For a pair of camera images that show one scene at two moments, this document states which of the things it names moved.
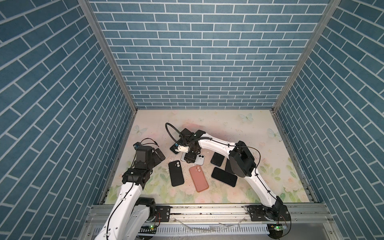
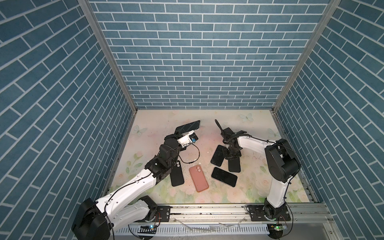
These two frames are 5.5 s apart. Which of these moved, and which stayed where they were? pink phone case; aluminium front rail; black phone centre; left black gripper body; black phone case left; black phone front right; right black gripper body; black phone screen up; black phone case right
Moved: left black gripper body; black phone screen up; right black gripper body
Stayed: aluminium front rail; black phone case left; black phone front right; pink phone case; black phone case right; black phone centre
